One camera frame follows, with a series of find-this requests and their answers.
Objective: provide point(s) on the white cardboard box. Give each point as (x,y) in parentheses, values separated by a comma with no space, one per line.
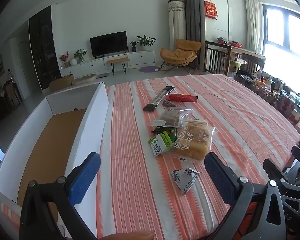
(92,120)

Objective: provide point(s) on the red snack packet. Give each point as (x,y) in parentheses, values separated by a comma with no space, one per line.
(182,97)

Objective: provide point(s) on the green plant in vase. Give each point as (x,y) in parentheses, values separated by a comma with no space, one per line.
(80,54)

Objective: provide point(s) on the small potted plant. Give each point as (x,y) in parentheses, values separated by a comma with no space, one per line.
(133,45)

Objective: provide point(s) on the black display cabinet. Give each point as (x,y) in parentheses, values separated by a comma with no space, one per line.
(44,50)

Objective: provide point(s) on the bread loaf packet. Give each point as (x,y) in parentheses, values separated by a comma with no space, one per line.
(192,140)

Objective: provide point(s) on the red wall calendar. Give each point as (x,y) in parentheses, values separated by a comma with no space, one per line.
(210,10)

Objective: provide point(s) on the small dark striped packet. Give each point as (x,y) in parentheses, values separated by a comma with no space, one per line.
(168,103)

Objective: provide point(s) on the pile of assorted goods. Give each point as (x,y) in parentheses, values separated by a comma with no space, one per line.
(269,87)

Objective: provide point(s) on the wooden bench with metal legs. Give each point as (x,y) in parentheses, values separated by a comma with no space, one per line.
(117,60)

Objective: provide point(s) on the clear bag of brown cakes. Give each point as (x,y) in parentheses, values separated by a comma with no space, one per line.
(170,118)

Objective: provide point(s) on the orange lounge chair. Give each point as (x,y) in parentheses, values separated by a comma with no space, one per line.
(182,50)

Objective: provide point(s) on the flat screen television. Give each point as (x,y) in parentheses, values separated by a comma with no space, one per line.
(108,43)

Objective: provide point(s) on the tan scratching board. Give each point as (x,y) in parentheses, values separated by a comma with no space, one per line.
(82,80)

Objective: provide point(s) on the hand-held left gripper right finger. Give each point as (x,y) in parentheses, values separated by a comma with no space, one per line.
(220,180)

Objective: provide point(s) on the long black snack packet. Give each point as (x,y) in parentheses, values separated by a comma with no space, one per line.
(160,96)

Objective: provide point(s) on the orange striped tablecloth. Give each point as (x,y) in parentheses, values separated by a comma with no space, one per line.
(140,192)

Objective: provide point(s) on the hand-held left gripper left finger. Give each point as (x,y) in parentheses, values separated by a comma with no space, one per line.
(85,177)

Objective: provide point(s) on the cloth covered standing air conditioner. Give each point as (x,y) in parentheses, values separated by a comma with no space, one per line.
(176,22)

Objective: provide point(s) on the green plastic seat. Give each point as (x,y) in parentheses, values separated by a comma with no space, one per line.
(237,66)

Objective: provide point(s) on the round white vase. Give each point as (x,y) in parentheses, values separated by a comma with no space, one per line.
(73,61)

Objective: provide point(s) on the green snack packet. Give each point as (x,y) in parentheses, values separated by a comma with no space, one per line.
(162,141)

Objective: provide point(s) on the heap of red packages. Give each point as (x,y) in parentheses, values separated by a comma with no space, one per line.
(227,41)

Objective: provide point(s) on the dark framed window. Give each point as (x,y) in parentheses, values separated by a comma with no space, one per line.
(284,37)

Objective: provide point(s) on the large leafy potted plant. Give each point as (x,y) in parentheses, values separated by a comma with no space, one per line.
(145,41)

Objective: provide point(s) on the grey curtain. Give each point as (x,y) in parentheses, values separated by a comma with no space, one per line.
(190,10)

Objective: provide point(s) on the purple floor mat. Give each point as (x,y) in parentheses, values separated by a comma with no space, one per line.
(146,69)

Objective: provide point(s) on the flat bathroom scale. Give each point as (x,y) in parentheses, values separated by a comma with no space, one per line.
(102,75)

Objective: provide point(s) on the brown cardboard box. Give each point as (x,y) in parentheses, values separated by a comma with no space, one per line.
(62,81)

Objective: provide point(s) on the red flower arrangement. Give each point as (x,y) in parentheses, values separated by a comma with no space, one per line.
(64,58)

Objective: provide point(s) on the small black snack packet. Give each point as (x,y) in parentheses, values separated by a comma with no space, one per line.
(157,129)

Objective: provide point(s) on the white sheer curtain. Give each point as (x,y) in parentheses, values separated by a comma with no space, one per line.
(252,17)

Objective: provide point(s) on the white television cabinet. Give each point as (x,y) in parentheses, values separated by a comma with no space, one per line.
(140,57)

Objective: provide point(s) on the dark wooden dining chair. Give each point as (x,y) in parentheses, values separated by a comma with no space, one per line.
(12,92)

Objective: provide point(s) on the silver snack packet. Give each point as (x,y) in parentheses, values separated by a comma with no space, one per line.
(185,180)

